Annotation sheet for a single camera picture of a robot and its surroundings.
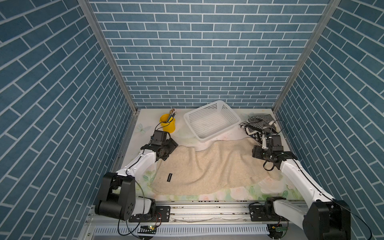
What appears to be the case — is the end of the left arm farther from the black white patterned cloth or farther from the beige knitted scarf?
the black white patterned cloth

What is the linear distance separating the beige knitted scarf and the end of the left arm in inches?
1.6

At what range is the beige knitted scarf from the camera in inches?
32.4

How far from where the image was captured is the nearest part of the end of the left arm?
65 cm

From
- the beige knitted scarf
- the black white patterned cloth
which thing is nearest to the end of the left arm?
the beige knitted scarf
